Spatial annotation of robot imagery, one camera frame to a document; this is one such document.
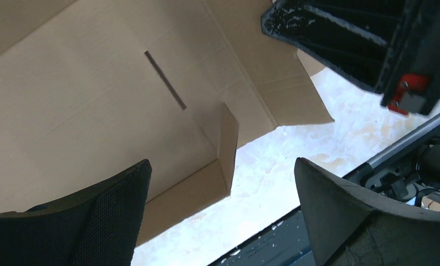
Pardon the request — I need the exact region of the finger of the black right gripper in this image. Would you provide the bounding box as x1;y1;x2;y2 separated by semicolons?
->
261;1;440;115

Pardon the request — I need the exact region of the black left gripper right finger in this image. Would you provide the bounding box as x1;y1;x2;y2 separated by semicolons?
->
294;157;440;265

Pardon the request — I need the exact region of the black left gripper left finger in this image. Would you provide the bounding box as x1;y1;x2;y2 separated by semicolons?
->
0;160;152;265

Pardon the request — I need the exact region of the brown cardboard box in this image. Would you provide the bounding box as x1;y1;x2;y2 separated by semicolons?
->
0;1;332;244

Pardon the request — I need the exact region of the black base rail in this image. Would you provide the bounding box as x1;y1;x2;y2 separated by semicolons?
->
214;114;440;265

